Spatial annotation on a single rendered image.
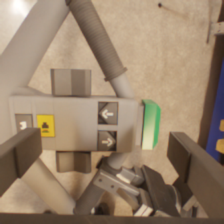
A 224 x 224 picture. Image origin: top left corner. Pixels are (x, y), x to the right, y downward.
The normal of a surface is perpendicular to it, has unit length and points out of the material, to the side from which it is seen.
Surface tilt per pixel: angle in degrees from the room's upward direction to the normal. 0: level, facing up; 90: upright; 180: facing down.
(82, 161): 39
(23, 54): 18
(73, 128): 23
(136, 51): 0
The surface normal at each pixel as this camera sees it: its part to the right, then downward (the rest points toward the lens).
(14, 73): 0.10, 0.32
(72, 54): 0.38, 0.25
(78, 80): -0.29, 0.23
